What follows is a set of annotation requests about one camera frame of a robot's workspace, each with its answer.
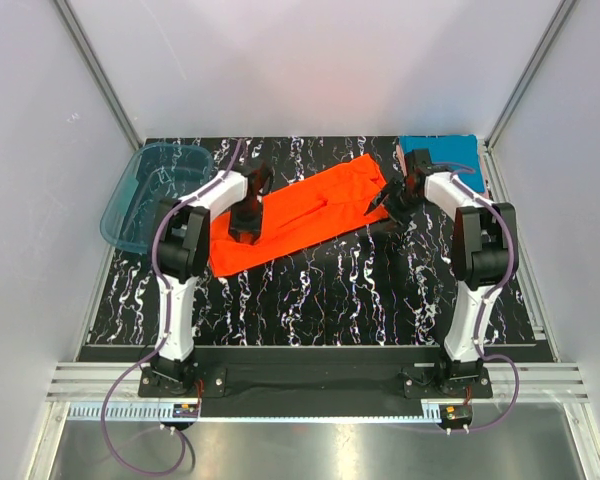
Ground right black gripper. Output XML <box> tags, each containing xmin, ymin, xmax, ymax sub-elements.
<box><xmin>366</xmin><ymin>177</ymin><xmax>423</xmax><ymax>234</ymax></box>

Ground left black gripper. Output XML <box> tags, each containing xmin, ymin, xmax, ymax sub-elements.
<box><xmin>229</xmin><ymin>198</ymin><xmax>263</xmax><ymax>243</ymax></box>

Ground orange t-shirt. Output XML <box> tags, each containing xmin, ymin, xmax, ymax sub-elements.
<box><xmin>209</xmin><ymin>154</ymin><xmax>388</xmax><ymax>277</ymax></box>

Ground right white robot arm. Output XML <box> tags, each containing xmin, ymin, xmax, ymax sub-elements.
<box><xmin>367</xmin><ymin>146</ymin><xmax>519</xmax><ymax>397</ymax></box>

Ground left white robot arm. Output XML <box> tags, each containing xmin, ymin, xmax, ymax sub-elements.
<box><xmin>141</xmin><ymin>162</ymin><xmax>273</xmax><ymax>396</ymax></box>

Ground folded blue t-shirt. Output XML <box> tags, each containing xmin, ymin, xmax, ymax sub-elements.
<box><xmin>400</xmin><ymin>134</ymin><xmax>486</xmax><ymax>194</ymax></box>

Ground folded pink patterned t-shirt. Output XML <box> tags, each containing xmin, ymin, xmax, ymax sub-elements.
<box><xmin>395</xmin><ymin>141</ymin><xmax>492</xmax><ymax>199</ymax></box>

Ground teal transparent plastic bin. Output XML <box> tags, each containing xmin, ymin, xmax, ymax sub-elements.
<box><xmin>100</xmin><ymin>142</ymin><xmax>213</xmax><ymax>254</ymax></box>

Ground left small connector board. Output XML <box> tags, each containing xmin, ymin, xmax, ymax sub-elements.
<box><xmin>172</xmin><ymin>403</ymin><xmax>200</xmax><ymax>419</ymax></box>

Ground small connector board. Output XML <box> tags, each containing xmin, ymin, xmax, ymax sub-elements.
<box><xmin>441</xmin><ymin>404</ymin><xmax>473</xmax><ymax>423</ymax></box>
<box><xmin>172</xmin><ymin>403</ymin><xmax>200</xmax><ymax>419</ymax></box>

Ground right small connector board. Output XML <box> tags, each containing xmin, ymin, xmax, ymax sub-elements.
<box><xmin>441</xmin><ymin>404</ymin><xmax>473</xmax><ymax>423</ymax></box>

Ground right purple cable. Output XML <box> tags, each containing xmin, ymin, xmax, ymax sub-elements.
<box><xmin>429</xmin><ymin>162</ymin><xmax>521</xmax><ymax>434</ymax></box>

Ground purple cable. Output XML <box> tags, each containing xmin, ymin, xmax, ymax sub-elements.
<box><xmin>99</xmin><ymin>139</ymin><xmax>246</xmax><ymax>474</ymax></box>
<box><xmin>429</xmin><ymin>162</ymin><xmax>521</xmax><ymax>434</ymax></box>

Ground front aluminium rail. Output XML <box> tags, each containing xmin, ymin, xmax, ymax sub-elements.
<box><xmin>46</xmin><ymin>363</ymin><xmax>588</xmax><ymax>423</ymax></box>

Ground left aluminium frame post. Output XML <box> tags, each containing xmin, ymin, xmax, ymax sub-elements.
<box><xmin>51</xmin><ymin>0</ymin><xmax>144</xmax><ymax>150</ymax></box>

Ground aluminium frame post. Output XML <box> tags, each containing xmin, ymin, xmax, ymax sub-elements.
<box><xmin>484</xmin><ymin>0</ymin><xmax>579</xmax><ymax>150</ymax></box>
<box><xmin>51</xmin><ymin>0</ymin><xmax>144</xmax><ymax>150</ymax></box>

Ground right aluminium frame post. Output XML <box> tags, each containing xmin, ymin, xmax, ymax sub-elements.
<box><xmin>484</xmin><ymin>0</ymin><xmax>579</xmax><ymax>150</ymax></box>

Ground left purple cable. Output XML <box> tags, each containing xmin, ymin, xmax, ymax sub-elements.
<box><xmin>99</xmin><ymin>139</ymin><xmax>246</xmax><ymax>474</ymax></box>

